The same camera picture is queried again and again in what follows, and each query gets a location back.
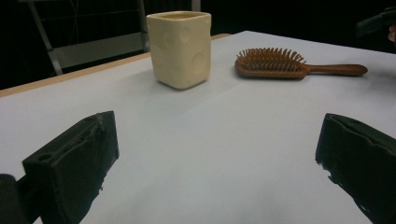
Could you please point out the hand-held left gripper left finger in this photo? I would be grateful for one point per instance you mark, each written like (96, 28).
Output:
(71, 161)

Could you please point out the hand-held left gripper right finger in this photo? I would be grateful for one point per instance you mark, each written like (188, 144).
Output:
(364, 161)

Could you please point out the brown wooden hairbrush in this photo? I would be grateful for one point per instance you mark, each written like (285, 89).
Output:
(271, 67)

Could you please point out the cream square ceramic cup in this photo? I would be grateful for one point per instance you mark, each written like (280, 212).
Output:
(179, 53)

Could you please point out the white table cover sheet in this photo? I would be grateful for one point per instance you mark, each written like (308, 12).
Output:
(202, 140)

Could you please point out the white metal desk frame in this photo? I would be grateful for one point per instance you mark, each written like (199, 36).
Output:
(99, 49)

